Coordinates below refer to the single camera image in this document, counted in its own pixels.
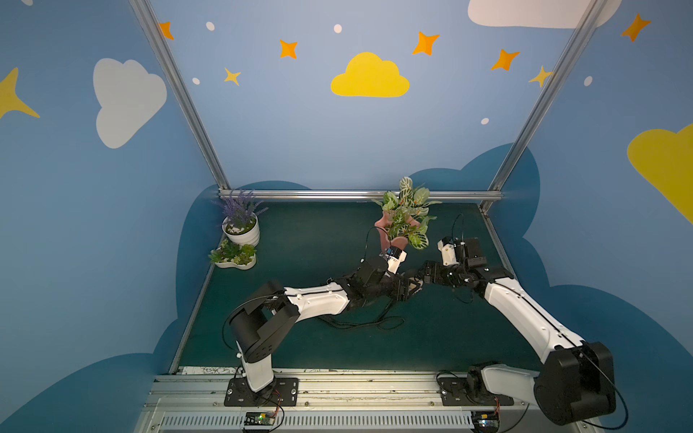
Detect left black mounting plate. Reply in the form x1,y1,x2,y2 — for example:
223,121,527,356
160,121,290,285
223,377,300,407

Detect left small circuit board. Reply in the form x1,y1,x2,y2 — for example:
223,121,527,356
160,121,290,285
243,411,278,430

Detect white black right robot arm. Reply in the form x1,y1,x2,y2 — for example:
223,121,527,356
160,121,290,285
413,237,626,426

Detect black bag with strap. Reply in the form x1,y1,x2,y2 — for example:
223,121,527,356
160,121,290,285
319,272,423,331

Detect black mounting plate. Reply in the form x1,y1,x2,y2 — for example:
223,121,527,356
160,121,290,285
436,373,514,406
223,377,300,407

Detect right small circuit board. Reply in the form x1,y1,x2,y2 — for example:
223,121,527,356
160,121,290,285
471,411,500,433

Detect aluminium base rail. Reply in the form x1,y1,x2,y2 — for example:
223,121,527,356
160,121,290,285
135,367,601,432

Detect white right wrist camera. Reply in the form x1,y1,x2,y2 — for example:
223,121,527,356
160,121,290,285
437,236,459,266

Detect small circuit board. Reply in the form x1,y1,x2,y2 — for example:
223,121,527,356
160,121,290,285
471,411,500,433
243,411,278,430

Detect aluminium frame post right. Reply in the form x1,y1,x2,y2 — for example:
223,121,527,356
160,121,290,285
488,0,608,201

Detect aluminium frame post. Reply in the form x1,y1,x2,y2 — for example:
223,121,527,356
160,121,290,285
129,0,229,194
488,0,608,201

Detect white dish green succulents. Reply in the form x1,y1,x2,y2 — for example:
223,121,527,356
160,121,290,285
209,239,257,270

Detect aluminium frame rear crossbar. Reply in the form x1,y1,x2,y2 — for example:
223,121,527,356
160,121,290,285
218,188,504,203

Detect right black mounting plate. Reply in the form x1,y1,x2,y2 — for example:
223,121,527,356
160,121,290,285
436,373,514,406

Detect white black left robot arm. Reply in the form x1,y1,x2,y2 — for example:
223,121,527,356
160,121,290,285
222,258,409,394

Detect pink vase with glass base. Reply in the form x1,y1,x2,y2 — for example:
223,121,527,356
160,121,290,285
375,210,422,253

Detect aluminium frame post left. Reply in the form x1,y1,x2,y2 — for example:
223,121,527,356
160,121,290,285
129,0,229,194

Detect white pot lavender plant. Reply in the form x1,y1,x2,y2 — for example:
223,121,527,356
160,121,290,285
218,189,268,246

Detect green leafy artificial plant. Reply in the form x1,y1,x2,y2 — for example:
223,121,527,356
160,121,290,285
373,177,440,250

